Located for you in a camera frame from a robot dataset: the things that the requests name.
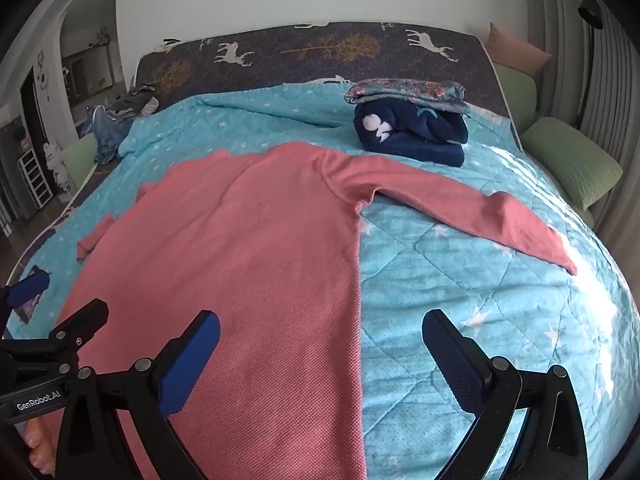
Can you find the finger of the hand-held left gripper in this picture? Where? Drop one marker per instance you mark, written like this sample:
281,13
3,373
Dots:
75,322
30,285

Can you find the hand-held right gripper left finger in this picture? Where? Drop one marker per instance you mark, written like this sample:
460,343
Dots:
187,365

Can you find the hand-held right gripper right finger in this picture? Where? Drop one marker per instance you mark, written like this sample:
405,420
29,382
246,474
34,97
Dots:
452,362

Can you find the pink knit sweater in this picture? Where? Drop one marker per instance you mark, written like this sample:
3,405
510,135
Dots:
250,240

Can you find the blue denim clothes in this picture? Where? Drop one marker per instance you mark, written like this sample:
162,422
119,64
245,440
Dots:
107,132

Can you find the grey and white clothes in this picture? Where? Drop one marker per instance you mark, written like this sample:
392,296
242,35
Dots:
135,102

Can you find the person's left hand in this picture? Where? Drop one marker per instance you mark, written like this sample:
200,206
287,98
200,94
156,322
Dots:
37,447

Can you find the teal star-print quilt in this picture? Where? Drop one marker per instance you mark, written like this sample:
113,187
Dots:
450,260

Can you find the white shelf rack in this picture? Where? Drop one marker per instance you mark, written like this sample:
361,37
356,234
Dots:
36,177

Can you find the green bed-side cushion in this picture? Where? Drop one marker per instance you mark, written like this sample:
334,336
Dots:
80,160

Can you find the folded navy fleece garment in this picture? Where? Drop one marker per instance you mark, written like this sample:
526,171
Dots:
415,132

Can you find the large green cushion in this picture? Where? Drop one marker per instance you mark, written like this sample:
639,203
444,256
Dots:
572,160

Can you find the folded floral cloth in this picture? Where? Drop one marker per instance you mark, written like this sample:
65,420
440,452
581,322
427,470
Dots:
407,91

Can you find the small green cushion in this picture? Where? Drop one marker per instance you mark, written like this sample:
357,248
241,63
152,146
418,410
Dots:
517,95

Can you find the pink pillow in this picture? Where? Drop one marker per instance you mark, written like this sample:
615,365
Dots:
515,50

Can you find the grey curtain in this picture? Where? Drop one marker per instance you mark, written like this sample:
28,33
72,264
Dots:
615,85

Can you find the dark deer-print bed sheet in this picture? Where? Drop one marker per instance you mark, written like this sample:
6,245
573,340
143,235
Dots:
310,55

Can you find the black floor lamp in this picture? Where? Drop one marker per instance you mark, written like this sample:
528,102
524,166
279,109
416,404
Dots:
590,15

